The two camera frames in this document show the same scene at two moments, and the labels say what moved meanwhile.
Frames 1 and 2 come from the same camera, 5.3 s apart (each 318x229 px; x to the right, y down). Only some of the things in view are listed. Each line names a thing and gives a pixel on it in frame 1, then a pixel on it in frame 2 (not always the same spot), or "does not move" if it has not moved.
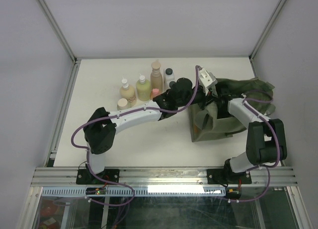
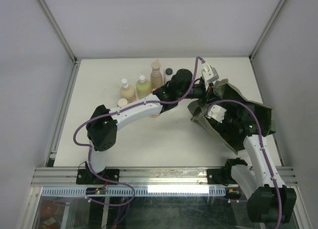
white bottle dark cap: (168, 76) does not move
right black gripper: (218, 117) → (232, 112)
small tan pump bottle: (128, 92) does not move
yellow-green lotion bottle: (143, 89) does not move
